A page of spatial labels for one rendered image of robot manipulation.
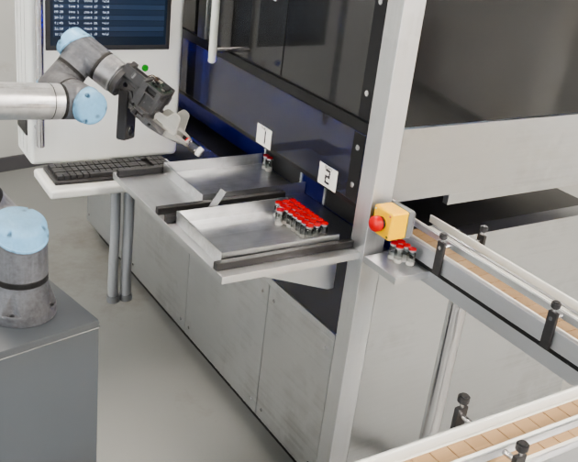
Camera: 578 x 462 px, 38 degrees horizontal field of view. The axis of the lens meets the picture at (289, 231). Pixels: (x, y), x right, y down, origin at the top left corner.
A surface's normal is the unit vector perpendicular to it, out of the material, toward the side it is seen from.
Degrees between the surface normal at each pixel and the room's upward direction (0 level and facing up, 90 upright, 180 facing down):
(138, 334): 0
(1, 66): 90
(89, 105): 90
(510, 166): 90
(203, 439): 0
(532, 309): 0
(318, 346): 90
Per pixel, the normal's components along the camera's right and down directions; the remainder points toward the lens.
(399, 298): 0.52, 0.40
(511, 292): 0.11, -0.91
